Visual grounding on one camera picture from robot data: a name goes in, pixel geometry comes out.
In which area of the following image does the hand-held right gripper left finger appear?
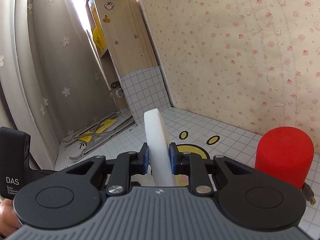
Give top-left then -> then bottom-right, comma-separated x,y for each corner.
66,142 -> 150,198

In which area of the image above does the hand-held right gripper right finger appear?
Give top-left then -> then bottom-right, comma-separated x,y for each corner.
169,142 -> 252,195

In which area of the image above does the white sponge block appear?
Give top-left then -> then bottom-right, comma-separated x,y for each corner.
144,108 -> 180,187

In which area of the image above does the person's left hand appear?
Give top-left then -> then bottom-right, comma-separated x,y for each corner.
0,200 -> 22,239

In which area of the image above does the flat yellow packet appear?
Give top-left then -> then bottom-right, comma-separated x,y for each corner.
77,119 -> 117,143

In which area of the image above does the folded metal laptop stand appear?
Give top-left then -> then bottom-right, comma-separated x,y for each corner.
61,112 -> 135,162

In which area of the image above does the metal clamp hardware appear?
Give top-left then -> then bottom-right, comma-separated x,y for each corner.
108,80 -> 123,98

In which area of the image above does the grey flowered curtain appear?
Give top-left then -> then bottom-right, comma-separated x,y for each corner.
0,0 -> 120,170

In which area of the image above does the red cylindrical speaker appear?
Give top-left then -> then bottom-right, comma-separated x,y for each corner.
254,127 -> 314,189

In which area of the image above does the yellow round toy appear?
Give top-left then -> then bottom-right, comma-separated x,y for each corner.
92,26 -> 107,49

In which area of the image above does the wooden shelf unit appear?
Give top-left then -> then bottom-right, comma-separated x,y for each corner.
85,0 -> 173,126

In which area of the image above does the tall yellow box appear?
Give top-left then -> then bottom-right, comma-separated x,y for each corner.
90,0 -> 102,30

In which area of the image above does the brown cable plug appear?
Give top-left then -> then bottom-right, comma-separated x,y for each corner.
302,183 -> 317,207

